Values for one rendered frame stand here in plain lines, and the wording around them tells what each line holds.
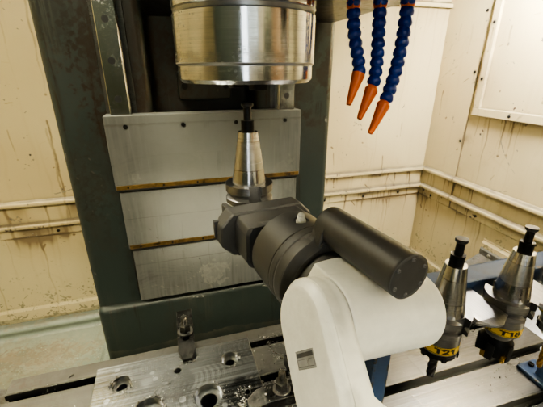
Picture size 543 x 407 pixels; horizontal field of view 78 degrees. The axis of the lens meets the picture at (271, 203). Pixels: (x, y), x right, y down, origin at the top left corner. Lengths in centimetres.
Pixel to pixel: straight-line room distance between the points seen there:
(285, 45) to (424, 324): 28
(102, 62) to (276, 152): 45
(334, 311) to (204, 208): 72
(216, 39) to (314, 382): 30
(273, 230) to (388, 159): 128
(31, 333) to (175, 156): 100
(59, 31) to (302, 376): 83
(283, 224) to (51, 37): 72
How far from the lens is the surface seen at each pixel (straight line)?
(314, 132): 99
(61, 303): 158
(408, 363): 89
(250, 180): 43
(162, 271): 101
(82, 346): 148
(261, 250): 34
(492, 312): 55
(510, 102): 142
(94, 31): 90
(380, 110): 45
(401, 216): 175
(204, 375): 71
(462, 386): 89
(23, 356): 155
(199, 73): 37
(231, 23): 36
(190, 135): 86
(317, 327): 24
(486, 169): 148
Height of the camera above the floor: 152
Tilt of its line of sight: 22 degrees down
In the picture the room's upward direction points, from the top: straight up
